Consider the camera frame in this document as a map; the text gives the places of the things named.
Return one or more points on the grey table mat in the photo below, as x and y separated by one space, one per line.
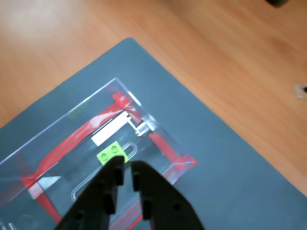
216 155

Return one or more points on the red tape strip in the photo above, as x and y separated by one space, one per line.
163 146
45 203
72 141
135 220

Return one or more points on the white label sticker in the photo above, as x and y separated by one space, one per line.
110 129

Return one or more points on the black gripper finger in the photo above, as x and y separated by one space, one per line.
165 203
96 203

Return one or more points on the metal box lock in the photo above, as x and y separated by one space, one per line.
145 127

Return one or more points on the transparent acrylic box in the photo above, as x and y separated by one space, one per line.
79 112

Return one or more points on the green lego block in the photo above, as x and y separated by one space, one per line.
108 153

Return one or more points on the black round object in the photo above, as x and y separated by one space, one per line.
277 2

